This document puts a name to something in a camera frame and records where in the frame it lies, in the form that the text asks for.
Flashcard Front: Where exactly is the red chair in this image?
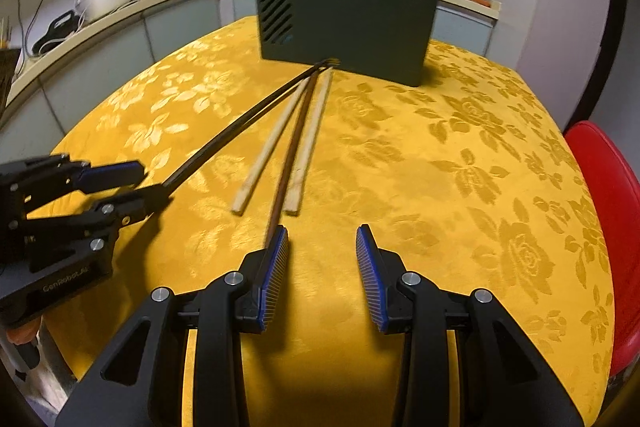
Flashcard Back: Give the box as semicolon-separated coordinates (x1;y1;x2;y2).
562;121;640;378

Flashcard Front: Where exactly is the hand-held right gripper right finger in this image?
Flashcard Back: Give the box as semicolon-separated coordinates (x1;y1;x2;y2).
355;224;583;427

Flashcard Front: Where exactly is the dark wooden chopstick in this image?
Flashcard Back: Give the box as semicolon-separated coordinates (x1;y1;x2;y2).
162;57;343;200

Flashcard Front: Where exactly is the person's left hand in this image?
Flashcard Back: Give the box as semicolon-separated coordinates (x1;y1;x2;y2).
7;324;42;345

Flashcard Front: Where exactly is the dark green utensil holder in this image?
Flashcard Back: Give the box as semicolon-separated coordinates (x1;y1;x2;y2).
252;0;443;86

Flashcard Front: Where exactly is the brown wooden chopstick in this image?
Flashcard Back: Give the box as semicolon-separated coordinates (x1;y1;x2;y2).
264;69;322;248

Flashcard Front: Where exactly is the yellow floral tablecloth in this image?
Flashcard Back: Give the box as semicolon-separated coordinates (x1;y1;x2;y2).
25;14;616;427

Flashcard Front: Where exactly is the black countertop appliance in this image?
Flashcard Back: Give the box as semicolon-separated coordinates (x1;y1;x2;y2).
32;9;84;56

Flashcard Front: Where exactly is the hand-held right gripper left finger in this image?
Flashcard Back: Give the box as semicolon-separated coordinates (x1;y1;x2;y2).
55;226;291;427

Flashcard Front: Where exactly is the dark container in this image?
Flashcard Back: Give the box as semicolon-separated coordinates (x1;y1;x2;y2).
0;18;22;108

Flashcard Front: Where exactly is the light wooden chopstick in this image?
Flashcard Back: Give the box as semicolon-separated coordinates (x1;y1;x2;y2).
231;74;313;214
284;68;335;214

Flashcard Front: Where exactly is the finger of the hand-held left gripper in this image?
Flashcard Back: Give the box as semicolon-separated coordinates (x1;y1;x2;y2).
0;153;149;210
24;183;175;258

